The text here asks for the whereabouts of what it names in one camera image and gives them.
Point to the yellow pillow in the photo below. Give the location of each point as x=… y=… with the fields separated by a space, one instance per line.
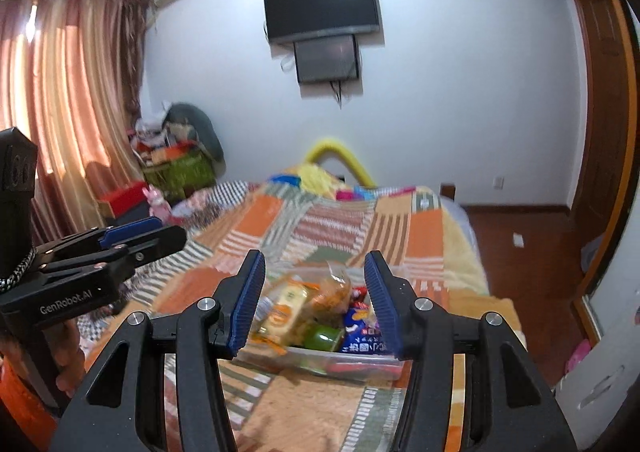
x=330 y=167

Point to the clear plastic storage bin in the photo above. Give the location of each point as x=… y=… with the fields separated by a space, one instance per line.
x=355 y=367

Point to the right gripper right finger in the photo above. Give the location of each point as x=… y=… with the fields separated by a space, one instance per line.
x=508 y=405

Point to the red box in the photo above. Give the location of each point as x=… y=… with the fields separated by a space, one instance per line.
x=115 y=204

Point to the wall mounted black television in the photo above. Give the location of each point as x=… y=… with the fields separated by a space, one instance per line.
x=295 y=20

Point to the red snack bag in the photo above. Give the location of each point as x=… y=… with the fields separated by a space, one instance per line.
x=358 y=294

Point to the green round jelly cup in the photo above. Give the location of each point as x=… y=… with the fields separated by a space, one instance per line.
x=323 y=338

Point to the pink plush toy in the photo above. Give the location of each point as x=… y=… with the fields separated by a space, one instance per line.
x=158 y=206

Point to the orange puffs clear bag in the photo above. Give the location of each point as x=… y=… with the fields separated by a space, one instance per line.
x=330 y=296

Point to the patchwork quilt bedspread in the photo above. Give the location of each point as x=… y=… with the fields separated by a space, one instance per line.
x=424 y=238

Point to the white cabinet with handle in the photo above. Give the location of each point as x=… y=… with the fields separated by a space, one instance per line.
x=593 y=392

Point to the wall power socket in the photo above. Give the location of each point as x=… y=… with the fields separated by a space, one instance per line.
x=498 y=182

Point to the blue snack bag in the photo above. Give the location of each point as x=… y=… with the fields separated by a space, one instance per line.
x=361 y=336

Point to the left hand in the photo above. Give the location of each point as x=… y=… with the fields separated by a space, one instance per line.
x=65 y=348

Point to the orange striped curtain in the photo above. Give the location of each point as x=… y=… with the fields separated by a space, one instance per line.
x=71 y=73

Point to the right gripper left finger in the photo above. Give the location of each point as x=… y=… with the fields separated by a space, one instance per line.
x=121 y=405

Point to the orange sleeve forearm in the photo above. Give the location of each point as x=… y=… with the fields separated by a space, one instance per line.
x=26 y=425

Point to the orange cartoon bread package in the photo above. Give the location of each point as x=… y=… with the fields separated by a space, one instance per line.
x=285 y=317

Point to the small wall monitor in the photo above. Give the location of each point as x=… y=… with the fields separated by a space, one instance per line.
x=328 y=59

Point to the brown wooden door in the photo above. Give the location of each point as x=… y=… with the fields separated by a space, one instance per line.
x=606 y=182

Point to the green patterned box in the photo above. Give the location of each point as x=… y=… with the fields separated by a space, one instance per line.
x=180 y=178

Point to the clothes pile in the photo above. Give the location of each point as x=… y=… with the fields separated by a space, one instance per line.
x=182 y=130

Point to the pink slipper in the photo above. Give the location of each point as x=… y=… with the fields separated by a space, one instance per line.
x=580 y=352

